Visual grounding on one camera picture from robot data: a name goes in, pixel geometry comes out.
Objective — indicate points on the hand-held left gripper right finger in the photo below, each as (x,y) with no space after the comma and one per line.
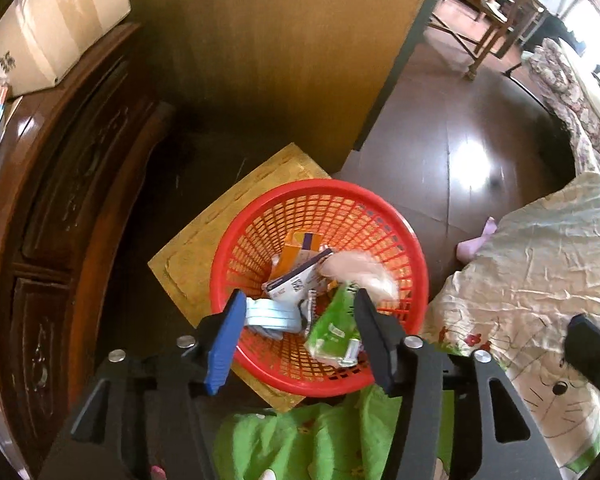
(375,340)

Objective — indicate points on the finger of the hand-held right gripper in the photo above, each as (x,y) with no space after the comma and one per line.
(590,345)

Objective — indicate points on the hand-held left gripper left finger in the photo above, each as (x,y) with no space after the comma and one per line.
(225,345)

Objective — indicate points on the green snack packet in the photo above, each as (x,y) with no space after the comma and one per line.
(330,330)

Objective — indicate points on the blue face mask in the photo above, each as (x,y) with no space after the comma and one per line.
(270,315)

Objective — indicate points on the white plastic bag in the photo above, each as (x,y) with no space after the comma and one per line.
(360,270)

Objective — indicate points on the white and purple box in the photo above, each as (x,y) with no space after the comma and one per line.
(295,282)

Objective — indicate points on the orange cardboard box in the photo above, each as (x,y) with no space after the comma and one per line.
(295,255)

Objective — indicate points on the red plastic basket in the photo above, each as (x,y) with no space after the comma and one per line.
(325,186)

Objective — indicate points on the yellow board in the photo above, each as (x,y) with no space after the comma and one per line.
(190,260)

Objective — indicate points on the pink slipper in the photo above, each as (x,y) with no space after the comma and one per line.
(470,249)

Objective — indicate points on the dark carved wooden cabinet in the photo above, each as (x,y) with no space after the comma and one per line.
(55,185)

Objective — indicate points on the white pillow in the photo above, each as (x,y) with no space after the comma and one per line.
(595,95)

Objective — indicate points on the folded floral quilt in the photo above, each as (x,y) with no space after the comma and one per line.
(560,90)

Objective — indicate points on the light wooden cabinet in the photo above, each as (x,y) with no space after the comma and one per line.
(280,60)

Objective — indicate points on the carved wooden chair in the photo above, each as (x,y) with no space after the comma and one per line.
(485,45)

